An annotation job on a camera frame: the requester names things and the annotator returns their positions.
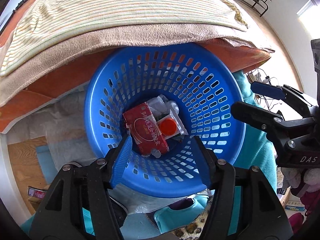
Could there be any striped yellow towel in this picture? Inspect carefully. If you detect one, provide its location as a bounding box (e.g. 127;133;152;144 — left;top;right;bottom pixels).
1;0;248;77

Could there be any teal cloth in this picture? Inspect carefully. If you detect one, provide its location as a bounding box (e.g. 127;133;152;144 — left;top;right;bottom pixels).
232;69;278;193

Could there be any red paper box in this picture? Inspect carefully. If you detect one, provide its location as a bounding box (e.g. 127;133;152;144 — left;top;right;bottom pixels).
123;102;169;157

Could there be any blue plastic trash basket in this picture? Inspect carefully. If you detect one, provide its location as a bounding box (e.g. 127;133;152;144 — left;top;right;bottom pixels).
84;43;246;198

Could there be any orange floral bedsheet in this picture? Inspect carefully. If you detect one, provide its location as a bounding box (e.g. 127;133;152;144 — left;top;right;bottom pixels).
0;0;272;133

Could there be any orange plastic cap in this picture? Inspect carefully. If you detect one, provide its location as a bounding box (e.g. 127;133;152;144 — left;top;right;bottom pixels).
159;118;177;136

